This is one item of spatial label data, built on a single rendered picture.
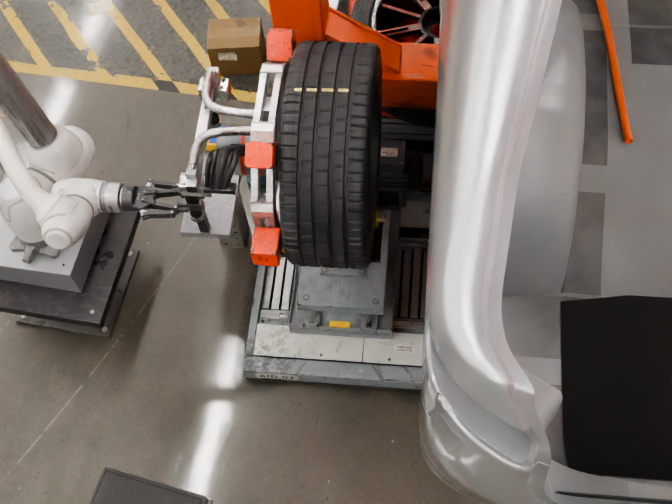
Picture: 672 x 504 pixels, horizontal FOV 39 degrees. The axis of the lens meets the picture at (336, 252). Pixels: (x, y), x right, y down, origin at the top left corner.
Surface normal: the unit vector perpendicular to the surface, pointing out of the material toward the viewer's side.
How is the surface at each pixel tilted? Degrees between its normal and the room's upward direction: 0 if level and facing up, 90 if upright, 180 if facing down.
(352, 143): 28
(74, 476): 0
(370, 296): 0
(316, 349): 0
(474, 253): 20
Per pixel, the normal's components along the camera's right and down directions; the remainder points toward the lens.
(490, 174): -0.36, -0.30
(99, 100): -0.06, -0.48
